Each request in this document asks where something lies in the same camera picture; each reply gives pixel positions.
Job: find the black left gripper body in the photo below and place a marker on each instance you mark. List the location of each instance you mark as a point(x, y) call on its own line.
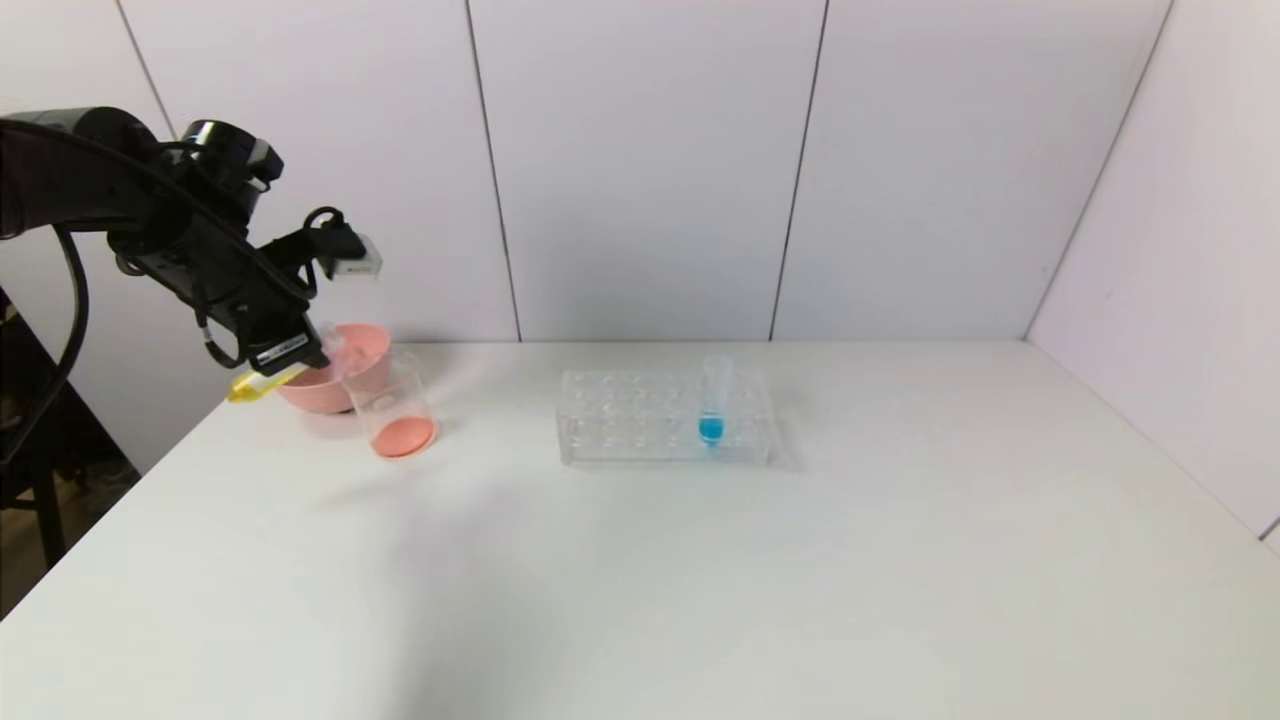
point(284, 349)

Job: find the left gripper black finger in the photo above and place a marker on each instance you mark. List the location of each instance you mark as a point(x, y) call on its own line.
point(316, 359)

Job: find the orange and black left arm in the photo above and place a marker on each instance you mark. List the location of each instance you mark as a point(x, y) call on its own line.
point(70, 170)

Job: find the clear glass beaker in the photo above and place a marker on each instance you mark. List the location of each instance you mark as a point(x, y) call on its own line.
point(400, 437)

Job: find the clear plastic test tube rack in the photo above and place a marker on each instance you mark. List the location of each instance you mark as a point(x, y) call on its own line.
point(600, 420)

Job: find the blue pigment test tube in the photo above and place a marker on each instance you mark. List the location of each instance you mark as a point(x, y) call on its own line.
point(711, 430)

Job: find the pink bowl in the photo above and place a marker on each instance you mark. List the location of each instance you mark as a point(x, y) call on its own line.
point(310, 395)

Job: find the black background furniture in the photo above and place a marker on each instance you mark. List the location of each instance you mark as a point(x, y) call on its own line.
point(95, 440)

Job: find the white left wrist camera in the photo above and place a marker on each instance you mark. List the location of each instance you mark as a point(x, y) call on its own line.
point(360, 265)

